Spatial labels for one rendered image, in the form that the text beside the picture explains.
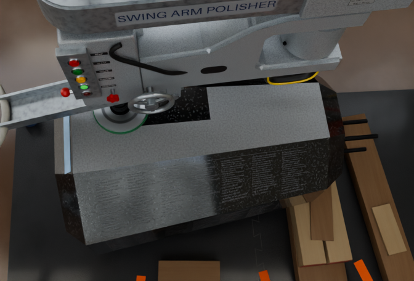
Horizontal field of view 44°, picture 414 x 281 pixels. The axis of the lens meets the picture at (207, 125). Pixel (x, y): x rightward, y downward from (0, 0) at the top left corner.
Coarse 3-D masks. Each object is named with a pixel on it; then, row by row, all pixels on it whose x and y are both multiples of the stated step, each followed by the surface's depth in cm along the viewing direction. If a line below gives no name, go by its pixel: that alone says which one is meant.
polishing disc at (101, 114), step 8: (136, 104) 201; (96, 112) 199; (104, 112) 199; (128, 112) 200; (104, 120) 198; (112, 120) 198; (120, 120) 198; (128, 120) 198; (136, 120) 199; (112, 128) 197; (120, 128) 197; (128, 128) 197
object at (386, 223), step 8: (376, 208) 267; (384, 208) 267; (376, 216) 266; (384, 216) 266; (392, 216) 266; (384, 224) 264; (392, 224) 265; (384, 232) 263; (392, 232) 263; (384, 240) 261; (392, 240) 262; (400, 240) 262; (392, 248) 260; (400, 248) 260
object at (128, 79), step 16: (64, 32) 132; (112, 32) 133; (128, 32) 133; (64, 48) 133; (96, 48) 136; (128, 48) 138; (112, 64) 145; (128, 64) 146; (112, 80) 154; (128, 80) 156; (128, 96) 167
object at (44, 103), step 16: (64, 80) 186; (0, 96) 190; (16, 96) 190; (32, 96) 192; (48, 96) 191; (176, 96) 176; (16, 112) 192; (32, 112) 190; (48, 112) 184; (64, 112) 183; (80, 112) 186
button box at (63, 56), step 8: (56, 48) 134; (80, 48) 134; (56, 56) 133; (64, 56) 134; (72, 56) 134; (80, 56) 135; (88, 56) 137; (64, 64) 138; (80, 64) 139; (88, 64) 139; (64, 72) 142; (88, 72) 144; (72, 80) 147; (88, 80) 148; (96, 80) 150; (72, 88) 152; (96, 88) 154; (80, 96) 158; (88, 96) 158; (96, 96) 159
